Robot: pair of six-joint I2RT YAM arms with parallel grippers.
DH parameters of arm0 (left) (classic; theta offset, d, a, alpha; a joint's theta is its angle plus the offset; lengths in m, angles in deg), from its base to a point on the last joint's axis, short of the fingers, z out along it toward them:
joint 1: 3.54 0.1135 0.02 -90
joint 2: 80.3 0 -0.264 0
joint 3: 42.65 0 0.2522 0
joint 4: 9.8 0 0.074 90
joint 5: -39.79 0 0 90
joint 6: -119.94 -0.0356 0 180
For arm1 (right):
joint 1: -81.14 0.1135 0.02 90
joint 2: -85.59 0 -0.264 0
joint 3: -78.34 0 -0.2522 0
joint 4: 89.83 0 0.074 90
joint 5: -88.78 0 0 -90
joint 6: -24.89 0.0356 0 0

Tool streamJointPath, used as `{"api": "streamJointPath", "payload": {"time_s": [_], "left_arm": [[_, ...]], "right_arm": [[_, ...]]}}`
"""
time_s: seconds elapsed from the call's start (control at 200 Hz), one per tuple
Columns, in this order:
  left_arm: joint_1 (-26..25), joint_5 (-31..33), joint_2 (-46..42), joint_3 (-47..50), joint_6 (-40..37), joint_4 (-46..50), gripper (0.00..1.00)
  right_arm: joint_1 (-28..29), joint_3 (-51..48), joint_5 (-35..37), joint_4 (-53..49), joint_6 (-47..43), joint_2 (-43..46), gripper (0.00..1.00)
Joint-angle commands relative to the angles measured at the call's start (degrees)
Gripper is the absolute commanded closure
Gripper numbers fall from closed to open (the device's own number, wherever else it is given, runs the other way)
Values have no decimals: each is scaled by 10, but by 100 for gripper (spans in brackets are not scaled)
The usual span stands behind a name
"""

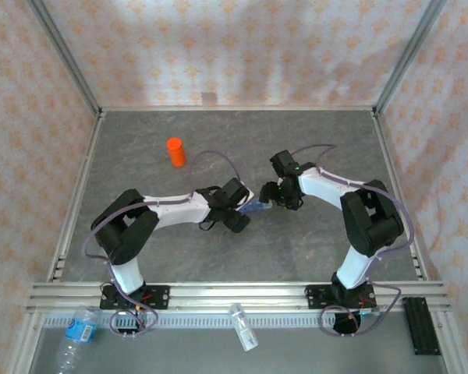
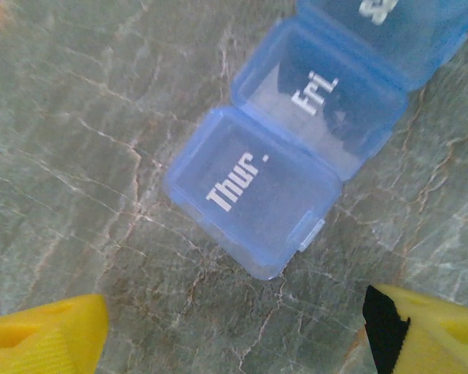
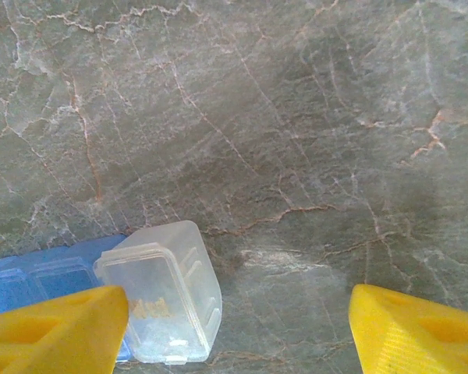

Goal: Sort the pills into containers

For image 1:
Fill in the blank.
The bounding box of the blue clear pill organizer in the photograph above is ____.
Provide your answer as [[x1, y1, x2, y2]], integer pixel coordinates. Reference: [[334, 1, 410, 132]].
[[239, 200, 274, 214]]

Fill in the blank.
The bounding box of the aluminium lower frame bar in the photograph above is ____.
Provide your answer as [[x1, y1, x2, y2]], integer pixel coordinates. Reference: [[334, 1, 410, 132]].
[[5, 311, 44, 374], [428, 311, 468, 374]]

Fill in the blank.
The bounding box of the aluminium frame post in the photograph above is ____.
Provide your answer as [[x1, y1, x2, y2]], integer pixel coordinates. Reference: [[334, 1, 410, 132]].
[[26, 0, 102, 114], [374, 0, 449, 114]]

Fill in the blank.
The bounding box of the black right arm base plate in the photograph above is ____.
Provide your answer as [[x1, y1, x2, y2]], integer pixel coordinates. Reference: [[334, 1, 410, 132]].
[[303, 284, 375, 311]]

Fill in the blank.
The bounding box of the wide aluminium mounting rail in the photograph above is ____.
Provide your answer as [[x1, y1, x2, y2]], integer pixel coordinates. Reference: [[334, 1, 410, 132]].
[[26, 280, 452, 312]]

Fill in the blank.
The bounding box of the black ribbed rail block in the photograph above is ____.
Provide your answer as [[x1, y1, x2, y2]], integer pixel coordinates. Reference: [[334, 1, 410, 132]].
[[402, 297, 441, 356]]

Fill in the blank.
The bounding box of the aluminium table edge bar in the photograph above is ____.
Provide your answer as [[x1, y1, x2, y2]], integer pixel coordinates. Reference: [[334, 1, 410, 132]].
[[99, 104, 378, 113]]

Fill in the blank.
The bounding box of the grey slotted cable duct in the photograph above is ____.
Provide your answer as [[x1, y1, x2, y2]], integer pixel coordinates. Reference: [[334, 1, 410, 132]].
[[42, 314, 410, 329]]

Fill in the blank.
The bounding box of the clear water bottle blue label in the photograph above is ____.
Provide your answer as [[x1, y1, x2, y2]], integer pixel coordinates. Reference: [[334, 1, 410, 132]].
[[56, 305, 102, 374]]

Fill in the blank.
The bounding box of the aluminium table side rail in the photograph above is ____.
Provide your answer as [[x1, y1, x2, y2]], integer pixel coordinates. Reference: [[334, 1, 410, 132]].
[[372, 111, 430, 281], [46, 111, 106, 281]]

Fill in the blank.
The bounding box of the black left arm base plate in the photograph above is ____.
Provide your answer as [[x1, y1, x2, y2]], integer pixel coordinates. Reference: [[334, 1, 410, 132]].
[[99, 284, 170, 311]]

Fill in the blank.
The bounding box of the orange pill bottle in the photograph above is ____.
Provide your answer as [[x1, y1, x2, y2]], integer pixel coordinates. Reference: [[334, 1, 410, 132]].
[[166, 136, 188, 168]]

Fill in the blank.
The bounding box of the small clear plastic bottle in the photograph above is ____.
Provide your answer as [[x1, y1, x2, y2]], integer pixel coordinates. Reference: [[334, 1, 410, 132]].
[[228, 302, 259, 352]]

